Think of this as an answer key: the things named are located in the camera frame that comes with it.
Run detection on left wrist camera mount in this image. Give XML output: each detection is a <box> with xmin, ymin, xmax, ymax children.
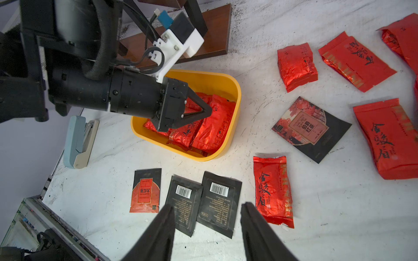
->
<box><xmin>149</xmin><ymin>10</ymin><xmax>204</xmax><ymax>83</ymax></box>

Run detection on black green label tea bag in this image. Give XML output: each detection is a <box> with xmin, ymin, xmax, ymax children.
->
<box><xmin>165</xmin><ymin>175</ymin><xmax>203</xmax><ymax>237</ymax></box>

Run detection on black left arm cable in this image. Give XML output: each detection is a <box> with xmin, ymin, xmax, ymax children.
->
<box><xmin>112</xmin><ymin>0</ymin><xmax>165</xmax><ymax>75</ymax></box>

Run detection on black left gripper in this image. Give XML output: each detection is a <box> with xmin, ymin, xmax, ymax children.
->
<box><xmin>49</xmin><ymin>66</ymin><xmax>212</xmax><ymax>132</ymax></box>

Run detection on brown wooden tiered stand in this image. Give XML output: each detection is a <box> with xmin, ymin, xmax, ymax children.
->
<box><xmin>117</xmin><ymin>0</ymin><xmax>233</xmax><ymax>69</ymax></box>

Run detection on aluminium frame profiles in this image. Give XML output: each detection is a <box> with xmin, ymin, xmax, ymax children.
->
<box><xmin>1</xmin><ymin>197</ymin><xmax>109</xmax><ymax>261</ymax></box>

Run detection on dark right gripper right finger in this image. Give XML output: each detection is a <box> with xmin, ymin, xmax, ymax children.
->
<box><xmin>241</xmin><ymin>202</ymin><xmax>297</xmax><ymax>261</ymax></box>

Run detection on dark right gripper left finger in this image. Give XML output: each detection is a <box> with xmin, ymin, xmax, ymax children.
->
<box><xmin>123</xmin><ymin>204</ymin><xmax>175</xmax><ymax>261</ymax></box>

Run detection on yellow plastic storage box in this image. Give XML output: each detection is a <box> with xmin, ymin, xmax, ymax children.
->
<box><xmin>131</xmin><ymin>70</ymin><xmax>242</xmax><ymax>162</ymax></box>

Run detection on light blue stapler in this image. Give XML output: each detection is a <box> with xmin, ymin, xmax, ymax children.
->
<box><xmin>63</xmin><ymin>116</ymin><xmax>100</xmax><ymax>169</ymax></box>

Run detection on crinkled red foil tea bag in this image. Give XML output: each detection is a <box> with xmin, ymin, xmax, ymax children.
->
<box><xmin>277</xmin><ymin>42</ymin><xmax>319</xmax><ymax>92</ymax></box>

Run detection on black red patterned tea bag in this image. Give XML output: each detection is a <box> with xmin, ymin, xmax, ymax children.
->
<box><xmin>272</xmin><ymin>97</ymin><xmax>352</xmax><ymax>164</ymax></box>

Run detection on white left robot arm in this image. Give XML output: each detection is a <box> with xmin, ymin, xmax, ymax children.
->
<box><xmin>1</xmin><ymin>1</ymin><xmax>212</xmax><ymax>132</ymax></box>

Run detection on large red tea bag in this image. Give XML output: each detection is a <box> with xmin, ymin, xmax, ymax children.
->
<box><xmin>319</xmin><ymin>32</ymin><xmax>397</xmax><ymax>92</ymax></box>

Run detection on red tea bags pile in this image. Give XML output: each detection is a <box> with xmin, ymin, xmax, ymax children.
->
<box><xmin>143</xmin><ymin>92</ymin><xmax>236</xmax><ymax>156</ymax></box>

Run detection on red tea bag gold text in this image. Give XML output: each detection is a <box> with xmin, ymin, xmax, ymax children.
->
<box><xmin>253</xmin><ymin>156</ymin><xmax>295</xmax><ymax>228</ymax></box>

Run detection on black red label tea bag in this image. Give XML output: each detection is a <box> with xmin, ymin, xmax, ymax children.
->
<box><xmin>197</xmin><ymin>171</ymin><xmax>242</xmax><ymax>239</ymax></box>

